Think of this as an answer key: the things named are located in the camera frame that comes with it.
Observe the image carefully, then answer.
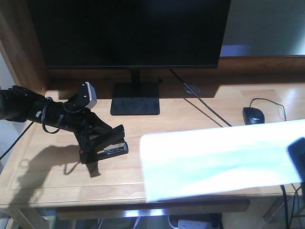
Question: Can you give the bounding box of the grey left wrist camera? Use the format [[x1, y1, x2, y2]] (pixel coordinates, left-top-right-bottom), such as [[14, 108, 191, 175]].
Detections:
[[68, 82, 97, 111]]

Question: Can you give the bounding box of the black monitor cable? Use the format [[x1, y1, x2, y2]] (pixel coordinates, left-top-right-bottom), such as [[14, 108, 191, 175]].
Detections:
[[169, 69, 233, 127]]

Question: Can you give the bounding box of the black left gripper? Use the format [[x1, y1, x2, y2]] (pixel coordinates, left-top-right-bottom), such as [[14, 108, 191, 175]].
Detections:
[[59, 104, 112, 153]]

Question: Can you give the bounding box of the white paper sheet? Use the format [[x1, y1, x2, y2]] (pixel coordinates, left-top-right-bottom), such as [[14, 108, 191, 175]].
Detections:
[[140, 120, 305, 202]]

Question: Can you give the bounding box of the wooden desk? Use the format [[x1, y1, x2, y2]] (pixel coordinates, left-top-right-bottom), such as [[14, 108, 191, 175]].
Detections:
[[0, 54, 305, 229]]

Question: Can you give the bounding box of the black computer monitor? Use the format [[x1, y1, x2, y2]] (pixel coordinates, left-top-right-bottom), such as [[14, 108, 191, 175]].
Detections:
[[27, 0, 231, 115]]

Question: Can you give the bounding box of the white power strip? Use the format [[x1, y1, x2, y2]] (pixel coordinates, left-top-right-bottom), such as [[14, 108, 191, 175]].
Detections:
[[178, 219, 212, 229]]

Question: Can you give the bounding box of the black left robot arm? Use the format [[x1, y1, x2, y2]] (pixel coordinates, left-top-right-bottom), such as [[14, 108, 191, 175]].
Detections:
[[0, 82, 112, 146]]

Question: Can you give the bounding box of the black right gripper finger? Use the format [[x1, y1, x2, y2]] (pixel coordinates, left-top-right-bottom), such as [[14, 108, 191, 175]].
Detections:
[[287, 137, 305, 181]]

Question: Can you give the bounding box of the black mouse cable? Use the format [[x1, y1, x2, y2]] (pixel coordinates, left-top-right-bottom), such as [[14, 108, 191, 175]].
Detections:
[[249, 97, 286, 122]]

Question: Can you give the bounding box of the black orange stapler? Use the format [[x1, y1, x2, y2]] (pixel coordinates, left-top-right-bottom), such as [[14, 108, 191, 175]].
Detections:
[[78, 125, 129, 164]]

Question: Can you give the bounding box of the black computer mouse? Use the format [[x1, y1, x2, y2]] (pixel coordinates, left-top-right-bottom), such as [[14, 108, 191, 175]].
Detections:
[[243, 107, 265, 125]]

